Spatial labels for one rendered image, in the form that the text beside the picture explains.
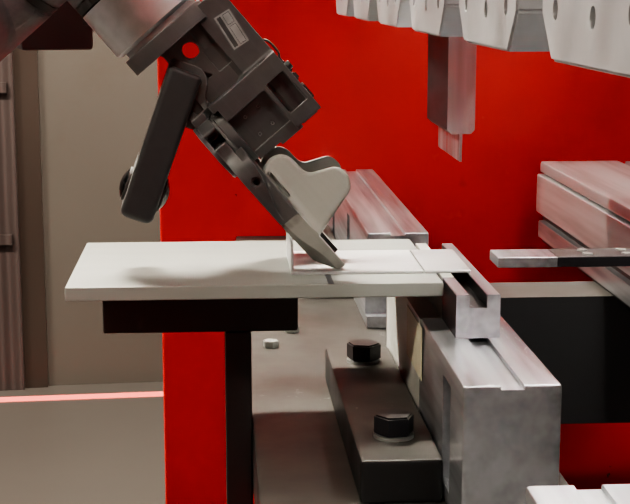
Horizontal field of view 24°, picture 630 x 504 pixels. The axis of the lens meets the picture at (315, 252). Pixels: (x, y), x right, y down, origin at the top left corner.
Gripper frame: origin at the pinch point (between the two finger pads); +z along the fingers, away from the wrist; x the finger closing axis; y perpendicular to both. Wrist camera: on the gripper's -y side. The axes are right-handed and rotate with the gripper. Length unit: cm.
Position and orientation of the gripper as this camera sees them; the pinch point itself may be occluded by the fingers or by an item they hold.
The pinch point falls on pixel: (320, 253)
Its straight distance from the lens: 108.7
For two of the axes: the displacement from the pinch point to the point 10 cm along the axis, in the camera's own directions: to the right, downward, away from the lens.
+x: -0.7, -1.8, 9.8
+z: 6.5, 7.4, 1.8
